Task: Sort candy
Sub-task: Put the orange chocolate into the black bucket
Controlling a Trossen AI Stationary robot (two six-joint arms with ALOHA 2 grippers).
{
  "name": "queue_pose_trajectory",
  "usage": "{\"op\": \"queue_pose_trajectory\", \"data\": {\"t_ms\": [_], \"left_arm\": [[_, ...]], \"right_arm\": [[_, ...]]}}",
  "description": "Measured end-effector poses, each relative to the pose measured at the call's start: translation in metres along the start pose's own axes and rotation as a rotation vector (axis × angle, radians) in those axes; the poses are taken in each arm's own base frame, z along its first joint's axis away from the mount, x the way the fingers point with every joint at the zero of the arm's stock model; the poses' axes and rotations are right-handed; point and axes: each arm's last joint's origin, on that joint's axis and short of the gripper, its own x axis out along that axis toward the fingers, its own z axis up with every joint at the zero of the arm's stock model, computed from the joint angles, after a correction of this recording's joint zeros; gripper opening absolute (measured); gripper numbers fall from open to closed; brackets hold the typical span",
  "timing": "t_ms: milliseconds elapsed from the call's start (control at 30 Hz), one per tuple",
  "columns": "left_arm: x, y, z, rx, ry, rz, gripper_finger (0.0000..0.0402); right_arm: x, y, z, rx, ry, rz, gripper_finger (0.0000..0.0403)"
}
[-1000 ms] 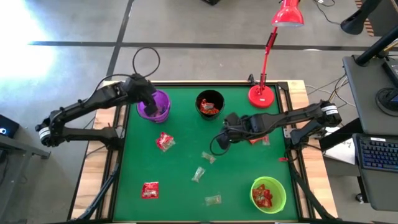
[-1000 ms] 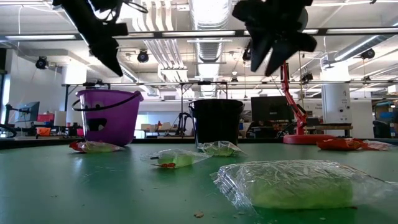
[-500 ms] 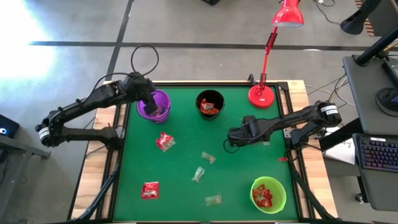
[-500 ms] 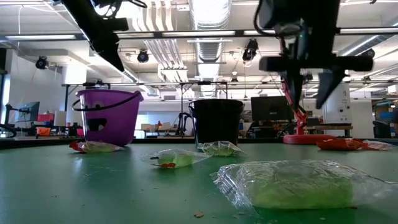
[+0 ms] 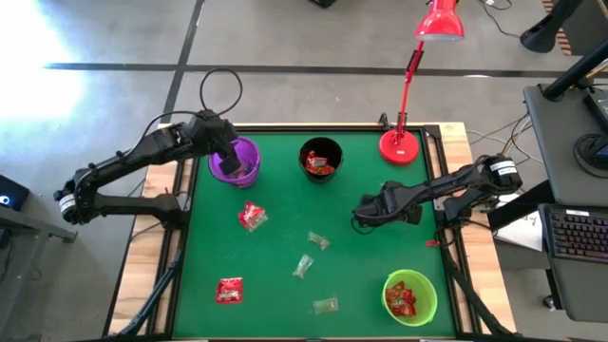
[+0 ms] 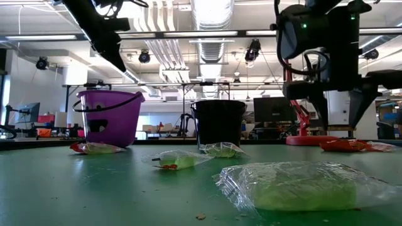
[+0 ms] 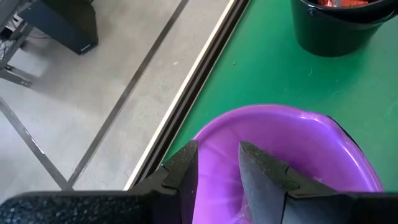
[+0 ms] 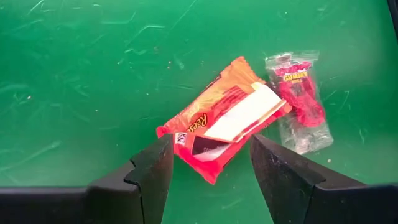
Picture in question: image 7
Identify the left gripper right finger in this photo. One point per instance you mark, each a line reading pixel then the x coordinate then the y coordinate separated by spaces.
pixel 267 193

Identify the black plastic bucket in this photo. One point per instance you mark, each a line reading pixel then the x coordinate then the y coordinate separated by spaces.
pixel 335 34

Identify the purple plastic bucket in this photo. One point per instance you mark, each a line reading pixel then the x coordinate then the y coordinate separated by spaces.
pixel 280 149

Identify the grey metal stand legs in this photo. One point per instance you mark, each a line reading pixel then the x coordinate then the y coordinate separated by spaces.
pixel 17 78

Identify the black table frame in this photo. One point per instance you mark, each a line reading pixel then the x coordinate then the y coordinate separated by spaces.
pixel 186 93

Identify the black floor box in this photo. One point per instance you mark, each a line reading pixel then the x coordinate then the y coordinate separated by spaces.
pixel 62 28

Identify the orange candy pack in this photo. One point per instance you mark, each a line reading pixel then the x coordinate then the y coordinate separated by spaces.
pixel 342 2

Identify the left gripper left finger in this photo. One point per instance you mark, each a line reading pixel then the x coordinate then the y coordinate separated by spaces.
pixel 174 193

